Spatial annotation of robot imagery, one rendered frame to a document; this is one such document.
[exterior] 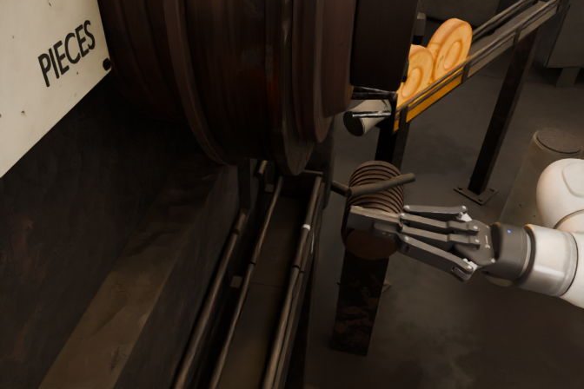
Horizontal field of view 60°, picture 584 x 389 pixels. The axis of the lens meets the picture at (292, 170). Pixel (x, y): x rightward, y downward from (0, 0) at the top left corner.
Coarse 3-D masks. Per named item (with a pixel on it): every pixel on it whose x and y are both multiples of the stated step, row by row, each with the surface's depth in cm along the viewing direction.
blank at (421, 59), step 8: (416, 48) 106; (424, 48) 107; (408, 56) 104; (416, 56) 106; (424, 56) 108; (432, 56) 110; (416, 64) 107; (424, 64) 110; (432, 64) 112; (408, 72) 106; (416, 72) 112; (424, 72) 111; (408, 80) 114; (416, 80) 112; (424, 80) 113; (400, 88) 107; (408, 88) 113; (416, 88) 113; (400, 96) 109; (408, 96) 112; (400, 104) 111
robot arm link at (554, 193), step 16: (560, 160) 85; (576, 160) 82; (544, 176) 83; (560, 176) 80; (576, 176) 77; (544, 192) 81; (560, 192) 77; (576, 192) 75; (544, 208) 79; (560, 208) 76; (576, 208) 73; (544, 224) 79
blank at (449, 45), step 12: (444, 24) 113; (456, 24) 112; (468, 24) 115; (444, 36) 111; (456, 36) 114; (468, 36) 118; (432, 48) 112; (444, 48) 112; (456, 48) 119; (468, 48) 121; (444, 60) 115; (456, 60) 120; (432, 72) 115; (444, 72) 118
